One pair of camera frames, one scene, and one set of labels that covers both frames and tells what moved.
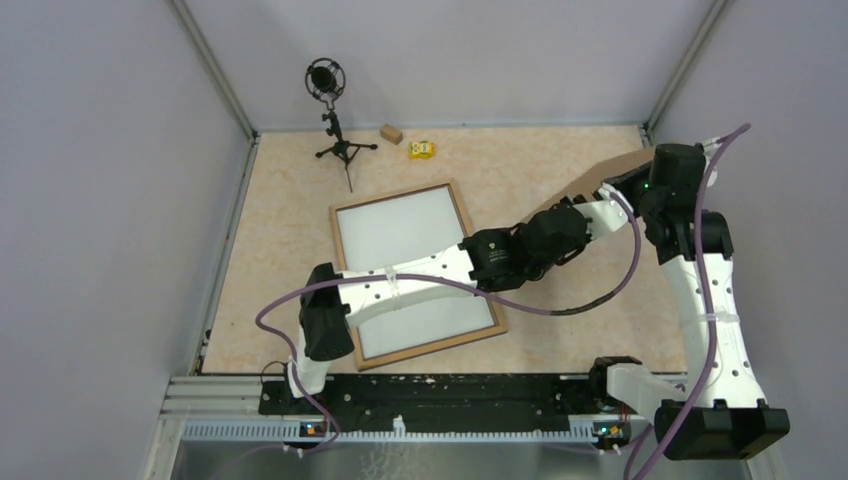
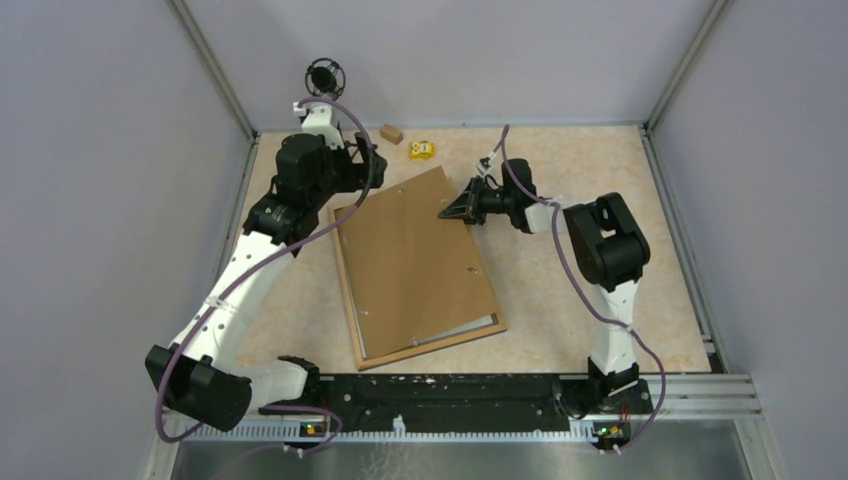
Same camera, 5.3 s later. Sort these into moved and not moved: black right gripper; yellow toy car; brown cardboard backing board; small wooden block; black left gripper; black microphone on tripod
Moved: brown cardboard backing board; black left gripper; black right gripper
Not moved: black microphone on tripod; small wooden block; yellow toy car
